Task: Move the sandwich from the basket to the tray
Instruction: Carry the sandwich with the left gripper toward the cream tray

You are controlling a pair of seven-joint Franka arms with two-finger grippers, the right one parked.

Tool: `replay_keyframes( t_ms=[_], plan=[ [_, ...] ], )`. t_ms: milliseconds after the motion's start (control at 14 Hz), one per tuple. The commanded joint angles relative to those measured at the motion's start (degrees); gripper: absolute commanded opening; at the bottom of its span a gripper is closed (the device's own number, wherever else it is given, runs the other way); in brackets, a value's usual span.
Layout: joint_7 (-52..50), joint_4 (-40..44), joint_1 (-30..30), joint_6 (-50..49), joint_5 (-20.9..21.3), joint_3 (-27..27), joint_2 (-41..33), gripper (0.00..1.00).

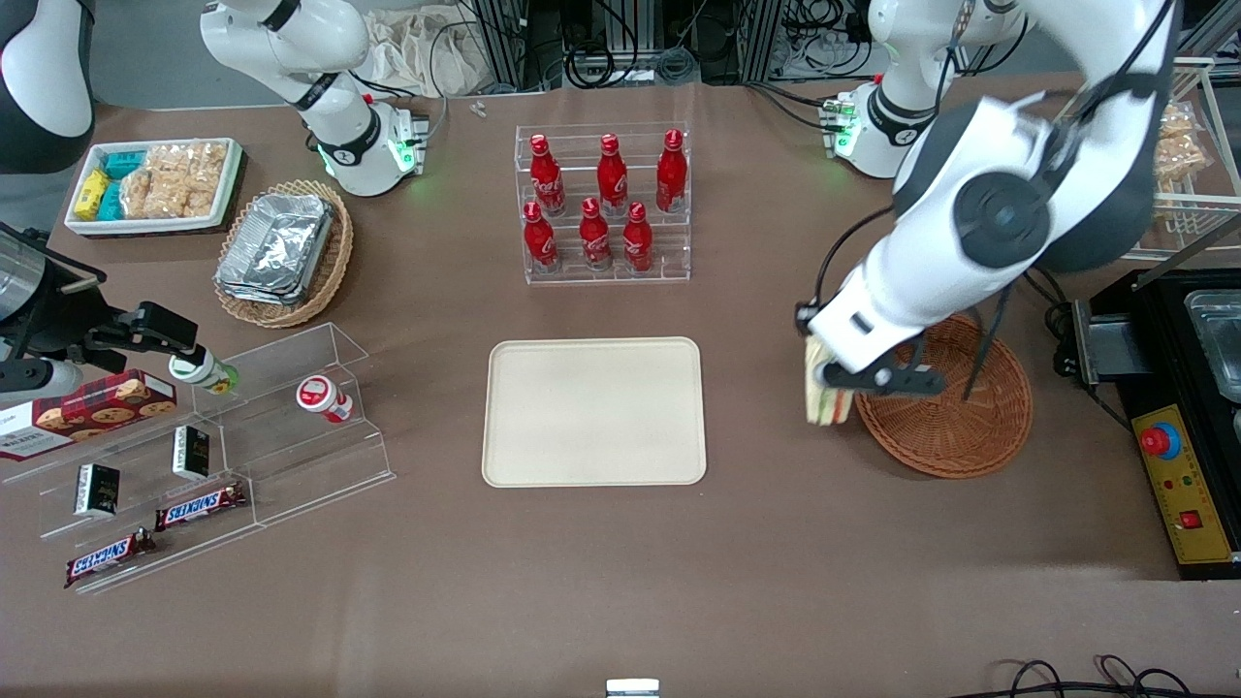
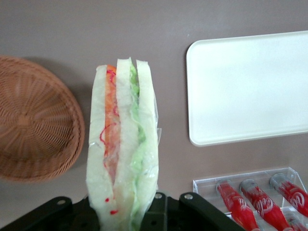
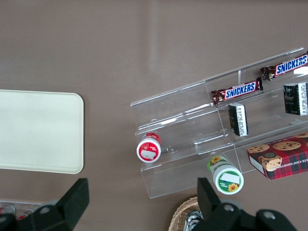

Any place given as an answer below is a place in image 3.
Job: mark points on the clear acrylic bottle rack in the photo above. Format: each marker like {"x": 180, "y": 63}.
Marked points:
{"x": 29, "y": 204}

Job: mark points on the clear acrylic stepped shelf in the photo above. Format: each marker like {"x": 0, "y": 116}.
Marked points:
{"x": 269, "y": 120}
{"x": 187, "y": 134}

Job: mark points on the snickers chocolate bar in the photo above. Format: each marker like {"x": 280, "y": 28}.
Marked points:
{"x": 286, "y": 66}
{"x": 237, "y": 91}

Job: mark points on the green white yogurt bottle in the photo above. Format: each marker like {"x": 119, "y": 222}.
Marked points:
{"x": 226, "y": 178}

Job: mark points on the stack of foil containers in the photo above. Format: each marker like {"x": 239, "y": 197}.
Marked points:
{"x": 193, "y": 222}

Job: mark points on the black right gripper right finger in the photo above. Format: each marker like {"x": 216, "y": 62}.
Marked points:
{"x": 216, "y": 211}

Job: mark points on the beige plastic tray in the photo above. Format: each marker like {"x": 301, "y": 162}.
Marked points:
{"x": 41, "y": 130}

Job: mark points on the oval light wicker basket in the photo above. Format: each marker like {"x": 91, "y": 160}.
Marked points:
{"x": 183, "y": 214}

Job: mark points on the red white yogurt bottle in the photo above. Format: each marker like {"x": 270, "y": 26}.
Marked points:
{"x": 149, "y": 149}

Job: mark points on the red cola bottle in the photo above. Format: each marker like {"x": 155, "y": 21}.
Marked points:
{"x": 25, "y": 213}
{"x": 6, "y": 209}

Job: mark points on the red plaid cookie box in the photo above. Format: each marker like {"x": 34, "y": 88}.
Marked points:
{"x": 284, "y": 158}

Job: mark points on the small black white box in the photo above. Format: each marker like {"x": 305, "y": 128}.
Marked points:
{"x": 238, "y": 119}
{"x": 296, "y": 99}

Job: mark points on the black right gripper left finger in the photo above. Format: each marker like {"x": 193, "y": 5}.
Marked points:
{"x": 67, "y": 207}

